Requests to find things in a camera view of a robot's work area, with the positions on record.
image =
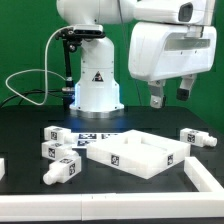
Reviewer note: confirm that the white L-shaped fence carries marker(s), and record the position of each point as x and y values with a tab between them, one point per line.
206	201

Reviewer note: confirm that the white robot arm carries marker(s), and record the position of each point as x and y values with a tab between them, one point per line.
97	93

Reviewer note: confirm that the black camera on stand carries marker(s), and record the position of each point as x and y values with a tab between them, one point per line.
72	38

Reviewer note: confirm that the white square table top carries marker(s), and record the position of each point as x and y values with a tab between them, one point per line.
138	153

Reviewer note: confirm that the white block left edge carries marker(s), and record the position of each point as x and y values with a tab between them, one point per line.
2	168

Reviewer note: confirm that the white fiducial marker sheet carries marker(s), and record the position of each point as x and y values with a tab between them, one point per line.
83	139

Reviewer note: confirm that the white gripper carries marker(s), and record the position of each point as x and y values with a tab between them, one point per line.
162	51

